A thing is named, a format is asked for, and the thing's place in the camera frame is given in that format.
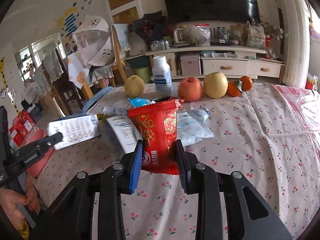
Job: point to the red snack packet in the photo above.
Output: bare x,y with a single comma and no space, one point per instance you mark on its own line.
157,124

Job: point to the wooden dining chair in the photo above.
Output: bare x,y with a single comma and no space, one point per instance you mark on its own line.
120,42

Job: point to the left hand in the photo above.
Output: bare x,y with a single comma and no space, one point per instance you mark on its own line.
10,200

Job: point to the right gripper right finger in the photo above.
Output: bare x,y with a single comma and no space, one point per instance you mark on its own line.
183,165

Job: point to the black television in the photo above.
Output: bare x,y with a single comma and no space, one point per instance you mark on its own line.
212,10

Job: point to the white wet wipes pack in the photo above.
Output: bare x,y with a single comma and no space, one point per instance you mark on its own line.
190,131

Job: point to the yellow pear right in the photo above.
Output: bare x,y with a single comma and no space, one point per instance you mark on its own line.
215,85

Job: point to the orange tangerine front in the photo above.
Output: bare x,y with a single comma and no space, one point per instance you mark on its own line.
234,88

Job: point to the dark wooden chair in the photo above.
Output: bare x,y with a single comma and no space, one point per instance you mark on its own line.
62,90

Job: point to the orange tangerine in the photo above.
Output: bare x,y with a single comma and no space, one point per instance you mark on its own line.
247,83
234,88

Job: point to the white Magicday drink pouch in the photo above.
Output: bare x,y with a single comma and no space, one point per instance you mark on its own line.
201,113

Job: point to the orange tangerine back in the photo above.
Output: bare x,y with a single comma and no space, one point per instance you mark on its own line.
247,83

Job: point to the red gift boxes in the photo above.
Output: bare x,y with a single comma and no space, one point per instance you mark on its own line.
22,125

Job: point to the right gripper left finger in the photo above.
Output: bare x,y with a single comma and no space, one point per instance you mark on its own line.
135,166

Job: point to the white TV cabinet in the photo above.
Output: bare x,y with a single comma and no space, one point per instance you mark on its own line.
186,60

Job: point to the white mesh food cover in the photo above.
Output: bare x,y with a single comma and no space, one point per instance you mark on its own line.
94,42

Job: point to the yellow pear left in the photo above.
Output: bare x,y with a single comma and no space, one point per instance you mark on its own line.
134,86

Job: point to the blue chair back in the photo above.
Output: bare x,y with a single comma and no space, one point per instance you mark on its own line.
92,101

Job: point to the pink trash bucket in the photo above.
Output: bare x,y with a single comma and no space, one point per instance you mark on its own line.
34,164

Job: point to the cherry print tablecloth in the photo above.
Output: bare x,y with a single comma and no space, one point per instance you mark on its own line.
270,134

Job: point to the red apple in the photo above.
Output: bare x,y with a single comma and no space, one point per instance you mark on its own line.
190,89

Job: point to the white plastic bottle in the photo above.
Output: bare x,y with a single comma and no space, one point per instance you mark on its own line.
162,75

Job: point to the green waste bin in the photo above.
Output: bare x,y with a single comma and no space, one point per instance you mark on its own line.
144,73

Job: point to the dining table with cloth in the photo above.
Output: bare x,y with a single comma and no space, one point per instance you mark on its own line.
85,76

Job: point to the blue green snack bag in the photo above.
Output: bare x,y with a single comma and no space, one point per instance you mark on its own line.
140,102

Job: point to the printed grey wipes pack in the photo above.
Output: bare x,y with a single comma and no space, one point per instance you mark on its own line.
125,131

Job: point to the yellow pear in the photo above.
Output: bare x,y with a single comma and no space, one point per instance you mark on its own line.
134,86
215,85

